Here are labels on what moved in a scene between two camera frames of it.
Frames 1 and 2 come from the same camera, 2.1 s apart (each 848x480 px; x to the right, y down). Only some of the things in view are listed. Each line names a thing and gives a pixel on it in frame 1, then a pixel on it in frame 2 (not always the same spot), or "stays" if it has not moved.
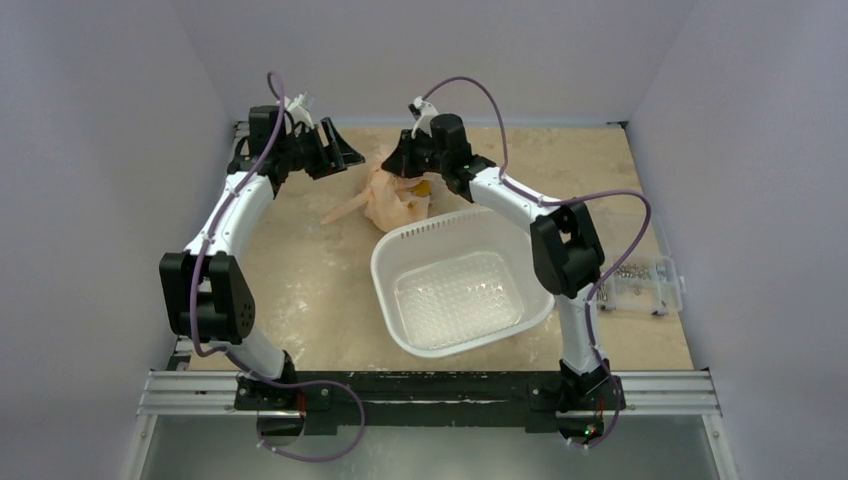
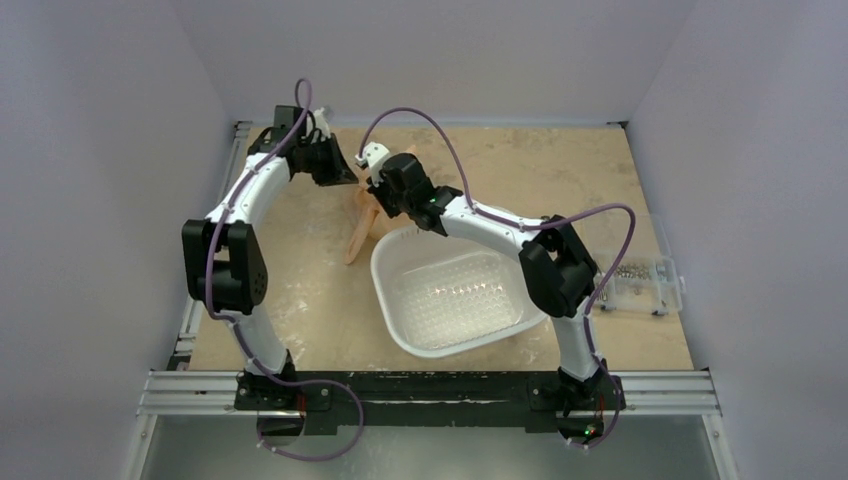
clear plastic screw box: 644,284 stays
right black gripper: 407,155 → 382,192
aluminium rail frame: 184,391 stays
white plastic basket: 453,283 stays
